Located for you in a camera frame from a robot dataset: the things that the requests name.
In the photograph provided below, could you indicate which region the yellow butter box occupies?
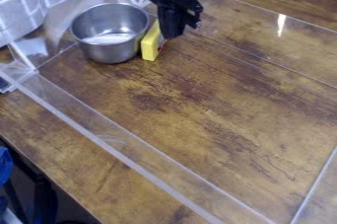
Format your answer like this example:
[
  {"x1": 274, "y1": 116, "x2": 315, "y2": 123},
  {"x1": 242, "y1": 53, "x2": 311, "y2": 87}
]
[{"x1": 141, "y1": 20, "x2": 166, "y2": 61}]

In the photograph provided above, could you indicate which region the stainless steel pot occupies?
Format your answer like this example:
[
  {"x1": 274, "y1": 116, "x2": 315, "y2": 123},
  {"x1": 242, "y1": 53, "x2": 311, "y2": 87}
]
[{"x1": 69, "y1": 3, "x2": 150, "y2": 64}]

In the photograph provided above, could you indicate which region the blue object at left edge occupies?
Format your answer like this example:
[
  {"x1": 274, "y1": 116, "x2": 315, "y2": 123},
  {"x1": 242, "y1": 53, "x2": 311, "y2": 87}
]
[{"x1": 0, "y1": 146, "x2": 13, "y2": 217}]

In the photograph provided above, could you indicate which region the clear acrylic enclosure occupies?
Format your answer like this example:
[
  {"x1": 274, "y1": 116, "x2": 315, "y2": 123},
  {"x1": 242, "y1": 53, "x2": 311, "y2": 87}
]
[{"x1": 0, "y1": 0, "x2": 337, "y2": 224}]

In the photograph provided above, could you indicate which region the black table frame leg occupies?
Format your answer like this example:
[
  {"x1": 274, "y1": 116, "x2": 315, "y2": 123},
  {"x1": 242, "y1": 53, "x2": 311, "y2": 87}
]
[{"x1": 0, "y1": 138, "x2": 57, "y2": 224}]

